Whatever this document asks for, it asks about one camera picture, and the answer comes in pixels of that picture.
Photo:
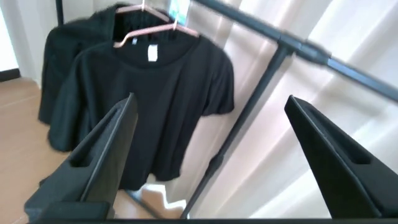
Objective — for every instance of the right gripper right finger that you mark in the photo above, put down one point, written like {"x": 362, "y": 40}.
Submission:
{"x": 335, "y": 174}

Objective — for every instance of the pink clothes hanger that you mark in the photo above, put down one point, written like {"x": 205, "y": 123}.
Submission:
{"x": 149, "y": 30}
{"x": 146, "y": 8}

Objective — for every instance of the black clothes rack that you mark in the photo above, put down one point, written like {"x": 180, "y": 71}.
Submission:
{"x": 264, "y": 81}

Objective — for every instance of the window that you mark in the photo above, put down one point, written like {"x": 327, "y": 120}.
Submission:
{"x": 178, "y": 9}

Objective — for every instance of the black garment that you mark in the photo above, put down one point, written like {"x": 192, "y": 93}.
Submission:
{"x": 171, "y": 109}

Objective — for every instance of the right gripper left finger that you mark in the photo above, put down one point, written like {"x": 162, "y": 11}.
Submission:
{"x": 93, "y": 174}

